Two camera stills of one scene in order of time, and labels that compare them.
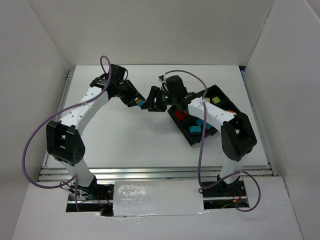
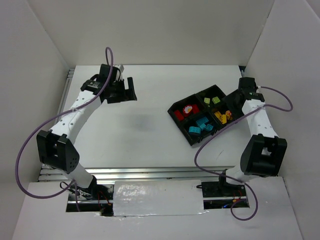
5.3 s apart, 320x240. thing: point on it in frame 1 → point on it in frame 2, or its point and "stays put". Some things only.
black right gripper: x=157 y=99 → x=231 y=100
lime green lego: x=216 y=100 stays put
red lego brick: x=179 y=115 stays put
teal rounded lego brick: x=200 y=122 stays put
